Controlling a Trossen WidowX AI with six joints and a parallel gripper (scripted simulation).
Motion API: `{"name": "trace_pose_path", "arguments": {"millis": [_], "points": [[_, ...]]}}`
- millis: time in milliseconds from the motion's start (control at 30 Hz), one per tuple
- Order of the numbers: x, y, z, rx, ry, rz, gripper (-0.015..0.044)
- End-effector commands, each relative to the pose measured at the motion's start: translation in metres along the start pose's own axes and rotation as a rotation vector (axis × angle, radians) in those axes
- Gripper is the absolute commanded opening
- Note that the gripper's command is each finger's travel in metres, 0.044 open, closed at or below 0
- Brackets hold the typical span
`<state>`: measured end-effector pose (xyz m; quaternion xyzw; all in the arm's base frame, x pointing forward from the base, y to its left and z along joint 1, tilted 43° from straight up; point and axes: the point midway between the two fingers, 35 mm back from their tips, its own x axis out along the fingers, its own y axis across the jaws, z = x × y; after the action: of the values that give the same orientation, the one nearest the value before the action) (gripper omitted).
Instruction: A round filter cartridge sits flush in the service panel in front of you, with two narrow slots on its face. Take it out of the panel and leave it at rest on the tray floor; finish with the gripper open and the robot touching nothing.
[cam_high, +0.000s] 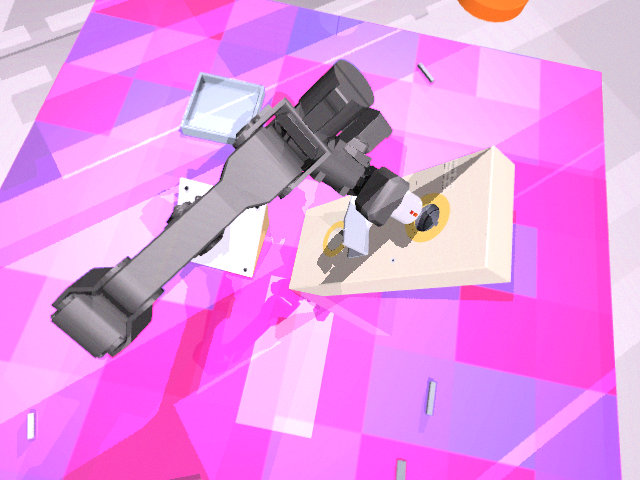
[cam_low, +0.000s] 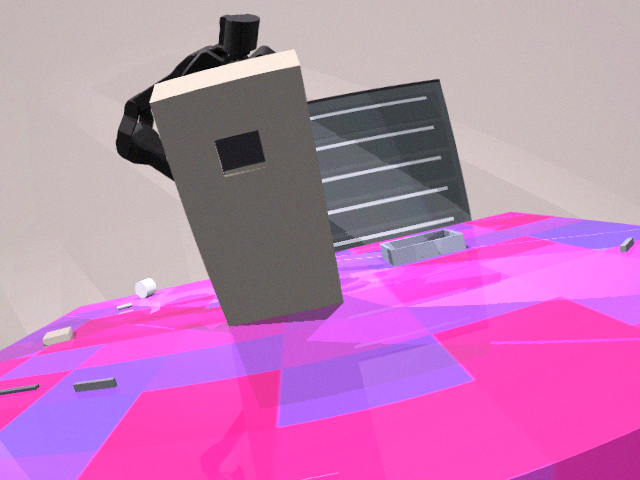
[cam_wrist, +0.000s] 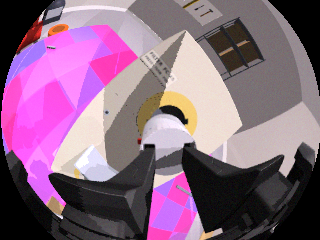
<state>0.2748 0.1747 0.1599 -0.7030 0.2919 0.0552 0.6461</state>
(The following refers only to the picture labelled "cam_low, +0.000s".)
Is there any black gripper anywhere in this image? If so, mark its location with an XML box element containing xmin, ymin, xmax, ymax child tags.
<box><xmin>182</xmin><ymin>49</ymin><xmax>224</xmax><ymax>76</ymax></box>

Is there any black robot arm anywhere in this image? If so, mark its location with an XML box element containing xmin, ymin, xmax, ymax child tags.
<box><xmin>115</xmin><ymin>14</ymin><xmax>276</xmax><ymax>182</ymax></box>

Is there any dark grey rectangular panel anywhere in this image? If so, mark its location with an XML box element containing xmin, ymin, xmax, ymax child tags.
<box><xmin>149</xmin><ymin>49</ymin><xmax>344</xmax><ymax>326</ymax></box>

